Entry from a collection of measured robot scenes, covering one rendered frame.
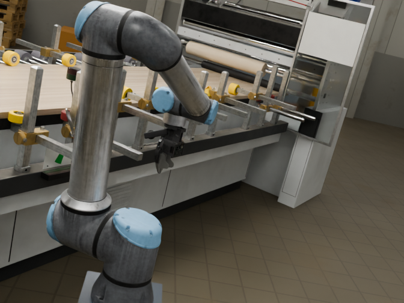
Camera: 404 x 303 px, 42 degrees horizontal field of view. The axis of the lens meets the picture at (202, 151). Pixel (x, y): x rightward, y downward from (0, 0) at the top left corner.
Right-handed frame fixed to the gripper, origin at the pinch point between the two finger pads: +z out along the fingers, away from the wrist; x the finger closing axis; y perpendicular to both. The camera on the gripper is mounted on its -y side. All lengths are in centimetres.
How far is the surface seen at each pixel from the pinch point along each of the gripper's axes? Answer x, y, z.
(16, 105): -16, -67, -7
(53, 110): -1, -59, -6
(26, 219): -1, -65, 50
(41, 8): 527, -630, 17
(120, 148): -0.9, -19.6, -2.4
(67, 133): -7.4, -43.7, -1.2
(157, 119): 24.1, -20.7, -12.5
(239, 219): 181, -29, 82
